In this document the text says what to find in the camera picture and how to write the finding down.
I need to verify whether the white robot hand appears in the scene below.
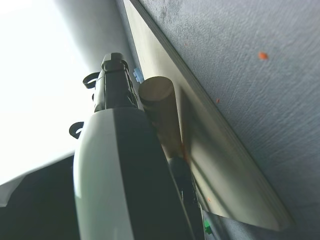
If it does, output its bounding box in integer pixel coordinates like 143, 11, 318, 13
68, 51, 205, 240

